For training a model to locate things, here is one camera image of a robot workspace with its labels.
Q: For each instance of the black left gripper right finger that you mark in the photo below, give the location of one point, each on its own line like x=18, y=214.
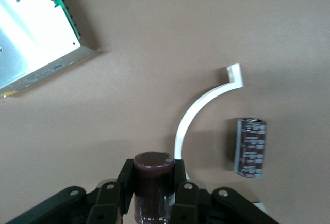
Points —
x=190, y=206

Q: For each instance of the white curved plastic bracket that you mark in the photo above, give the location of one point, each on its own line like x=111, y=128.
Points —
x=190, y=110

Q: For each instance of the square metal plate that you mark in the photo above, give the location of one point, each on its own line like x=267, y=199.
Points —
x=31, y=28

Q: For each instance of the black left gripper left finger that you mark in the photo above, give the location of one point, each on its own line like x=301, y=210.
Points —
x=108, y=203

